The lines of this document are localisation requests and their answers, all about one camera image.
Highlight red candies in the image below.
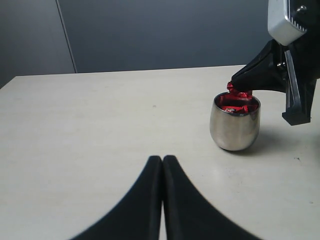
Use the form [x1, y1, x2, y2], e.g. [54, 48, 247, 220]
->
[217, 96, 259, 114]

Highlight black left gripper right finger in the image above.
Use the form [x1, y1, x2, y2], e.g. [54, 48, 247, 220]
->
[163, 155, 256, 240]

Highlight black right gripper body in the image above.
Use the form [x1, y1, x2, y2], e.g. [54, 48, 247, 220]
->
[277, 14, 320, 126]

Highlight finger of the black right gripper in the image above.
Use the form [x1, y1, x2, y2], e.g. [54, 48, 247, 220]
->
[231, 39, 288, 93]

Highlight red candy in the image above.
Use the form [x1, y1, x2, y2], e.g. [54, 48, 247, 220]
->
[226, 81, 253, 101]

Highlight stainless steel cup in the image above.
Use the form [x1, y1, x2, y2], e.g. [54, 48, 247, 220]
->
[209, 92, 261, 152]

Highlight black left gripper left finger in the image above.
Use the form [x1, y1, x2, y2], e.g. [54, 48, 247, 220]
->
[73, 155, 163, 240]

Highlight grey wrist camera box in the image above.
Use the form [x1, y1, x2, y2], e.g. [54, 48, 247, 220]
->
[267, 0, 320, 46]

